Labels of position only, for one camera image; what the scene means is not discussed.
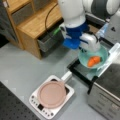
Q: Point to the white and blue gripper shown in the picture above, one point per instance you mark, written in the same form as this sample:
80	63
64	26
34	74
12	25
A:
81	37

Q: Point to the orange carrot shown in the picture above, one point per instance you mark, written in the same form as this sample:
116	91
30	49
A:
93	61

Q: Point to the teal bowl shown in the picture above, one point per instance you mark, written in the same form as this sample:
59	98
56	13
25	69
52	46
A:
85	56

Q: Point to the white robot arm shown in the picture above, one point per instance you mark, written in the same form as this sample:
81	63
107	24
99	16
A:
74	11

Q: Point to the green item in drawer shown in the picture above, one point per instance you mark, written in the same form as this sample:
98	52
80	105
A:
56	30

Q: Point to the oven glass door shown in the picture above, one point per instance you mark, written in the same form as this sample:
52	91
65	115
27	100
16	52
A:
86	75

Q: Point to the wooden drawer cabinet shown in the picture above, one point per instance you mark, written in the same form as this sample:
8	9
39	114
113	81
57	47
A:
23	21

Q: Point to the pink pan with lid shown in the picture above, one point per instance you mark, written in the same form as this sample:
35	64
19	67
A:
52	93

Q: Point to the silver toaster oven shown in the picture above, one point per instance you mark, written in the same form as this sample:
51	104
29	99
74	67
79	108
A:
104	95

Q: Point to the white induction cooker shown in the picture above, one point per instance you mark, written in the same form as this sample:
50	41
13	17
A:
47	112

